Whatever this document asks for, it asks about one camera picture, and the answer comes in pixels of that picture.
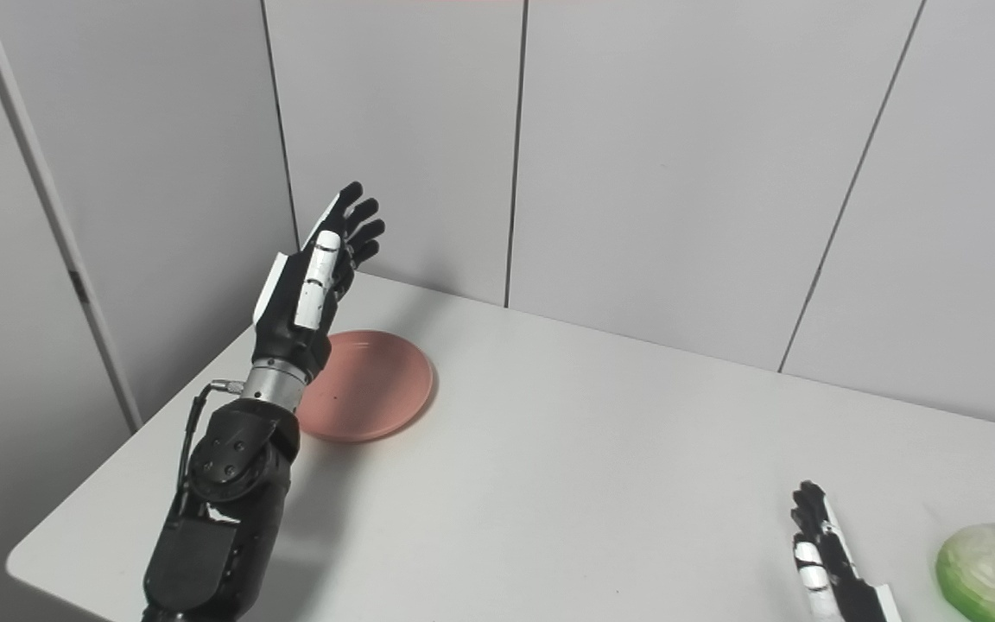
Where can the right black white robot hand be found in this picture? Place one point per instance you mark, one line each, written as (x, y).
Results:
(843, 592)

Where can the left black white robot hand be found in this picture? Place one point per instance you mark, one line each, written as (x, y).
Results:
(286, 320)

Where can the pink round plate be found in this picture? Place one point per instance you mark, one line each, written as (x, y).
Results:
(377, 384)

